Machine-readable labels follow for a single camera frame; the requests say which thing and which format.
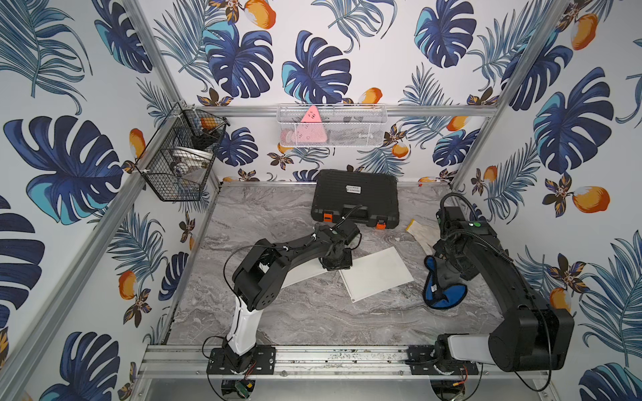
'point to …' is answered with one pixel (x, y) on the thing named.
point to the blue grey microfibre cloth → (443, 288)
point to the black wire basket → (176, 161)
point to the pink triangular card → (311, 128)
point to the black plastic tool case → (338, 192)
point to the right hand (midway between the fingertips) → (456, 257)
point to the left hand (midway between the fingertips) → (345, 263)
